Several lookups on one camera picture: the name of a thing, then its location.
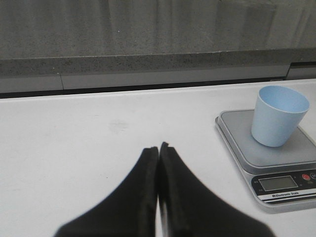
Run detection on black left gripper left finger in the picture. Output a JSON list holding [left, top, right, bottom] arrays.
[[55, 147, 158, 237]]

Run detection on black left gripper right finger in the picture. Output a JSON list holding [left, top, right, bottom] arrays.
[[158, 142, 275, 237]]

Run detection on light blue plastic cup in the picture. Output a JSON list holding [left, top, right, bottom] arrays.
[[251, 85, 310, 147]]

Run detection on silver digital kitchen scale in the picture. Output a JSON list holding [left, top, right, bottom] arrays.
[[215, 110, 316, 213]]

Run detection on grey stone counter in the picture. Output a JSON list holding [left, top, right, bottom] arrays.
[[0, 0, 316, 98]]

